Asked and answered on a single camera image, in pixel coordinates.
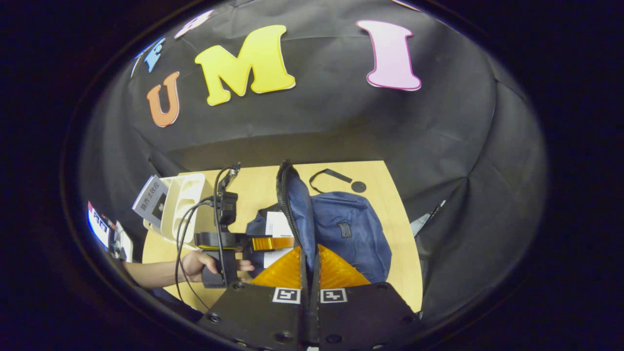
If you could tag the black backdrop cloth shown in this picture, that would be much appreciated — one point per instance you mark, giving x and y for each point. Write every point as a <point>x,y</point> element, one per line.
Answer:
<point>317,122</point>

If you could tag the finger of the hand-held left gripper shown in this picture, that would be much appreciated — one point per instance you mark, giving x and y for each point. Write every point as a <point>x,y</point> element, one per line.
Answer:
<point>273,243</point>

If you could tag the cream plastic bookshelf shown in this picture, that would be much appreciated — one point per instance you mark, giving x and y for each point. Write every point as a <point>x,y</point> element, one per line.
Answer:
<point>195,187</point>

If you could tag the blue schoolbag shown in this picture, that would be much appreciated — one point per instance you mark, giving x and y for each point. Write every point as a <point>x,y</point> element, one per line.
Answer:
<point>351,234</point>

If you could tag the lavender covered book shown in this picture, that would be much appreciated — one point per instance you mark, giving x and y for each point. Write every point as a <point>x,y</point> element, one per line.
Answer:
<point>151,202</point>

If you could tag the blue white printed board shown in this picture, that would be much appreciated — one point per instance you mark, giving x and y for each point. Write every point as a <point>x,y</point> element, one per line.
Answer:
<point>100,224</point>

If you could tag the white printed book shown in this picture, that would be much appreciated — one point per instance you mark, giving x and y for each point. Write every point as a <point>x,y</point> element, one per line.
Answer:
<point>278,224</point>

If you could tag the white panel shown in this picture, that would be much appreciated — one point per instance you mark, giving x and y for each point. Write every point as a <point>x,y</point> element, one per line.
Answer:
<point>419,224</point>

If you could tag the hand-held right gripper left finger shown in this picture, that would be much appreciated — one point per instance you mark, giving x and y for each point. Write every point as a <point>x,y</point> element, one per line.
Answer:
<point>258,317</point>

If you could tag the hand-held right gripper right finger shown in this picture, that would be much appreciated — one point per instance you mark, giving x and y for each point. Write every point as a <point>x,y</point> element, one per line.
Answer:
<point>360,317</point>

